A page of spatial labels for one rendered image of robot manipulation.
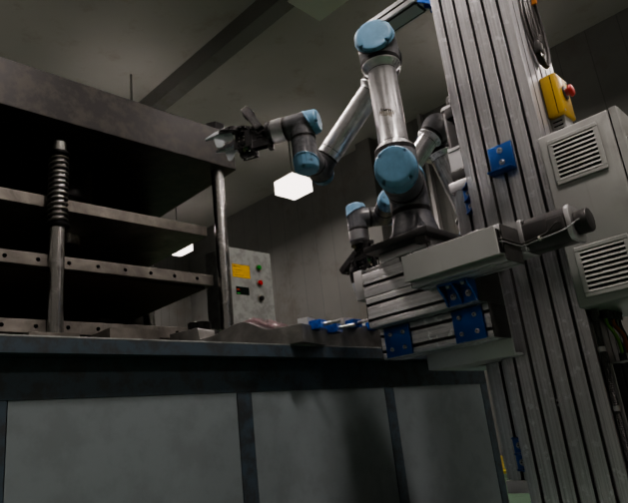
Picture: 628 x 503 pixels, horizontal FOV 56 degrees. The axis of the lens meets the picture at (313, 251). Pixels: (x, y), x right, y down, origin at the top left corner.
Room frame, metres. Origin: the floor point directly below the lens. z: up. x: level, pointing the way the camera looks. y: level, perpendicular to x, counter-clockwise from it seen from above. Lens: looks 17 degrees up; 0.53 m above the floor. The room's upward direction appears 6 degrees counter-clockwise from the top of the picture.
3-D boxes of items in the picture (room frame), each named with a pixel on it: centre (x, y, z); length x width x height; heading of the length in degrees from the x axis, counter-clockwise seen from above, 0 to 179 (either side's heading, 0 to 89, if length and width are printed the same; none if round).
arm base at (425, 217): (1.65, -0.30, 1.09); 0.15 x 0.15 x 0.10
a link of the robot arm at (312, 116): (1.60, -0.01, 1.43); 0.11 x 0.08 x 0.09; 73
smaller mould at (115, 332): (1.68, 0.58, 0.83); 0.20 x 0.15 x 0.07; 46
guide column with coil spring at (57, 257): (2.09, 0.96, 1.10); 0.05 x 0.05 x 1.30
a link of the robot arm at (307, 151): (1.62, -0.01, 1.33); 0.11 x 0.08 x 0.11; 163
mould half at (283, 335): (1.95, 0.22, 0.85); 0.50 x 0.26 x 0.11; 63
